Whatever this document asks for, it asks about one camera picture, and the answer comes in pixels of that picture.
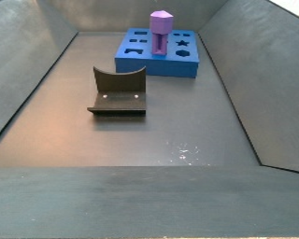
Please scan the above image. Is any dark grey curved fixture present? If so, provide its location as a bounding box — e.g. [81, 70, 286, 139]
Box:
[86, 67, 147, 115]

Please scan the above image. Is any purple pentagon peg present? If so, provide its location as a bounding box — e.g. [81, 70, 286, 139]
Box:
[149, 10, 173, 55]

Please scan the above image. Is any blue foam shape-sorter block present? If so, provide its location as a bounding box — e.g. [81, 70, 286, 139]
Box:
[114, 28, 199, 78]

